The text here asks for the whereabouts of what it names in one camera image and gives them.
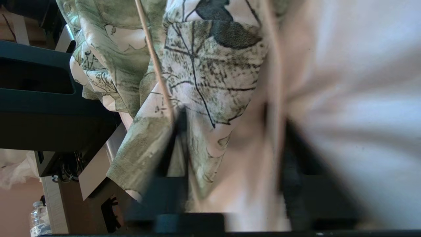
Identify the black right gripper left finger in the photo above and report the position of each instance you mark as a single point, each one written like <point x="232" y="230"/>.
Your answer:
<point x="171" y="194"/>

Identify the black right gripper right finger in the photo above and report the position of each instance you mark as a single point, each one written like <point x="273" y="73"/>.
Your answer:
<point x="309" y="197"/>

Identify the green leaf print shirt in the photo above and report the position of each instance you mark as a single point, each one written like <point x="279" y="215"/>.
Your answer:
<point x="204" y="65"/>

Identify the clear plastic bottle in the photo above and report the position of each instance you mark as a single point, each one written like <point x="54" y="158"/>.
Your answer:
<point x="39" y="220"/>

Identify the dark robot torso housing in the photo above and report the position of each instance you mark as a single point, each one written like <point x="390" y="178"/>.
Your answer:
<point x="49" y="108"/>

